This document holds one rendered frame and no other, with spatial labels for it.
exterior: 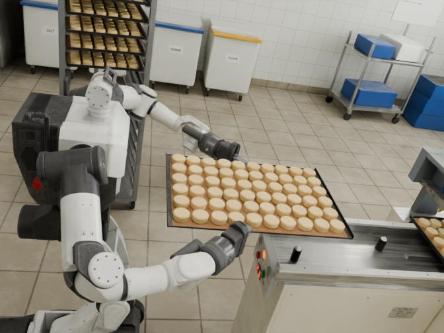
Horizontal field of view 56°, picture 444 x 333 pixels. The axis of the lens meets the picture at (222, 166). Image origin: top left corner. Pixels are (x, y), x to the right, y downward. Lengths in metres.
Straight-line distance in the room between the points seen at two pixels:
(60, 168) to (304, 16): 4.75
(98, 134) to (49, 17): 3.63
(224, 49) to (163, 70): 0.72
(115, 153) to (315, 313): 0.98
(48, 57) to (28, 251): 2.63
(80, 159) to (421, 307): 1.41
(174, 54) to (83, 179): 3.76
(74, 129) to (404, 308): 1.38
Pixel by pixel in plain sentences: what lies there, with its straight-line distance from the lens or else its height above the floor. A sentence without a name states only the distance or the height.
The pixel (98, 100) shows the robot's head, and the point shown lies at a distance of 1.18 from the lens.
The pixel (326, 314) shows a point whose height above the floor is 0.69.
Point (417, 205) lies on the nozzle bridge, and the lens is 2.22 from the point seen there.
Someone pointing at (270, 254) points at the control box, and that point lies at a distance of 1.62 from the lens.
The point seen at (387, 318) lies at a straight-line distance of 1.86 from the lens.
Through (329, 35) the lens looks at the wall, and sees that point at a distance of 5.72.
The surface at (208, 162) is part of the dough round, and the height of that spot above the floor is 1.12.
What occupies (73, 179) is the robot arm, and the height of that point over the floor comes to 1.30.
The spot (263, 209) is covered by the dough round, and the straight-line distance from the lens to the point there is 1.35.
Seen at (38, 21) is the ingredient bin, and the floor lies 0.60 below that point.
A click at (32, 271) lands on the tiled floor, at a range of 2.62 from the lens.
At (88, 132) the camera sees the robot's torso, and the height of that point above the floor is 1.33.
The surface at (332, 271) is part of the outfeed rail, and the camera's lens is 1.57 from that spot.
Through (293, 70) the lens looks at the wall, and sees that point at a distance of 5.73.
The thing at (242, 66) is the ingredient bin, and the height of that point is 0.45.
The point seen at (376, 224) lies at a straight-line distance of 1.91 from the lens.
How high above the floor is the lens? 1.90
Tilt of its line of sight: 31 degrees down
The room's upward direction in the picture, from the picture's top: 13 degrees clockwise
